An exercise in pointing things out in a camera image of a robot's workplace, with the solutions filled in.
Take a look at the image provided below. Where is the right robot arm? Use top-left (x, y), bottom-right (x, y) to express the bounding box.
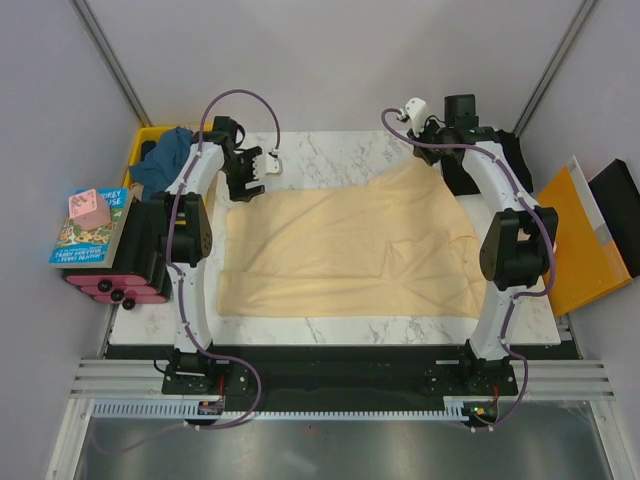
top-left (398, 94), bottom-right (559, 394)

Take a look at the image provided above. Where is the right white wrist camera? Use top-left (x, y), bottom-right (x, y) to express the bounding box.
top-left (397, 97), bottom-right (430, 135)

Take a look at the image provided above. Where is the blue t shirt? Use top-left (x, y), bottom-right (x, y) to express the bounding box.
top-left (129, 127), bottom-right (193, 201)

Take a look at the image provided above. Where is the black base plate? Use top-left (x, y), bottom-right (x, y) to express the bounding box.
top-left (161, 342), bottom-right (518, 414)

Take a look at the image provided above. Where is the orange board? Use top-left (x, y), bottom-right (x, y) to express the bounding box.
top-left (537, 164), bottom-right (631, 317)

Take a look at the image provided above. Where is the left corner aluminium post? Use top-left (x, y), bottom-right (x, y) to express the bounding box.
top-left (69, 0), bottom-right (152, 127)

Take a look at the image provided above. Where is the white cable duct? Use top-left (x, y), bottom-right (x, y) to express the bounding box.
top-left (91, 398), bottom-right (479, 422)

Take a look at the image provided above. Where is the pink cube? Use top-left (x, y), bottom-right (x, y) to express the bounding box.
top-left (68, 189), bottom-right (111, 231)

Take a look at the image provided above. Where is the white strip board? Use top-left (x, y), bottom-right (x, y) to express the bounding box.
top-left (568, 156), bottom-right (612, 247)

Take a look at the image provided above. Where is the corner aluminium post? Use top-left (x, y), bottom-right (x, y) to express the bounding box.
top-left (512, 0), bottom-right (600, 137)
top-left (69, 0), bottom-right (152, 127)

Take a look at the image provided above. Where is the blue illustrated book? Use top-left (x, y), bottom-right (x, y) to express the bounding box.
top-left (49, 187), bottom-right (133, 269)

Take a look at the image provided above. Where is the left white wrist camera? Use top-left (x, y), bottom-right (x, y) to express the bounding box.
top-left (263, 149), bottom-right (283, 176)

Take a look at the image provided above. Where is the folded black t shirt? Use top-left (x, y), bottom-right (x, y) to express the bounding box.
top-left (441, 127), bottom-right (534, 196)

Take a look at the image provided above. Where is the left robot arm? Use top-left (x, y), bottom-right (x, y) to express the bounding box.
top-left (146, 116), bottom-right (265, 355)

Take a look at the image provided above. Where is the right corner aluminium post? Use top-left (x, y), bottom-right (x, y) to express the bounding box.
top-left (512, 0), bottom-right (600, 137)

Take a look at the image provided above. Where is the aluminium frame rail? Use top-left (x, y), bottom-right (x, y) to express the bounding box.
top-left (71, 360), bottom-right (614, 400)

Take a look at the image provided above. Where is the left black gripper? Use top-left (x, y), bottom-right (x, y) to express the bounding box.
top-left (220, 148), bottom-right (265, 203)

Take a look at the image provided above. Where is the cream yellow t shirt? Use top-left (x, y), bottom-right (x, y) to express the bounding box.
top-left (217, 159), bottom-right (486, 318)

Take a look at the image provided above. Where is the pink black box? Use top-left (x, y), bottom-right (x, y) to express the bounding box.
top-left (62, 201), bottom-right (171, 310)

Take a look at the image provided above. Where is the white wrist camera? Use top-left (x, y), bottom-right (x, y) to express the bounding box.
top-left (397, 97), bottom-right (430, 135)
top-left (263, 149), bottom-right (283, 176)

